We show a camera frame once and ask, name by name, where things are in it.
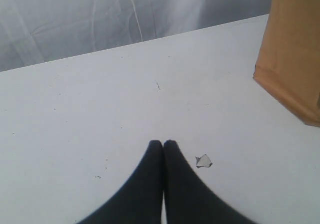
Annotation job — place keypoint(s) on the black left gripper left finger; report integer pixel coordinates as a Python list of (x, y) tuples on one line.
[(139, 200)]

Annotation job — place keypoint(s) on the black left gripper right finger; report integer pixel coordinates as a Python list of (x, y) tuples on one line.
[(187, 198)]

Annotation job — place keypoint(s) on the brown paper shopping bag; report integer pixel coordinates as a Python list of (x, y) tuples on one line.
[(288, 63)]

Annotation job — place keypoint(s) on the white backdrop curtain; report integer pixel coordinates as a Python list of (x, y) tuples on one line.
[(37, 31)]

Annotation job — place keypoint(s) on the clear plastic scrap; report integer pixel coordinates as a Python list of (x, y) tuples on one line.
[(203, 161)]

